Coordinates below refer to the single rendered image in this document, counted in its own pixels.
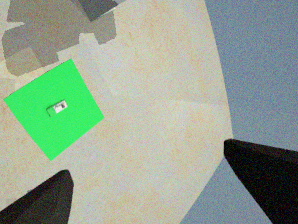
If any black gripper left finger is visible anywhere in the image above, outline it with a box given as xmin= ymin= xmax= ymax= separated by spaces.
xmin=0 ymin=169 xmax=73 ymax=224

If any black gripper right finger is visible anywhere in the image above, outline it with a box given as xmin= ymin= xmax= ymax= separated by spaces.
xmin=223 ymin=139 xmax=298 ymax=224

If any green square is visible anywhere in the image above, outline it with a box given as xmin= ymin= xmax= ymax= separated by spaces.
xmin=4 ymin=59 xmax=105 ymax=161

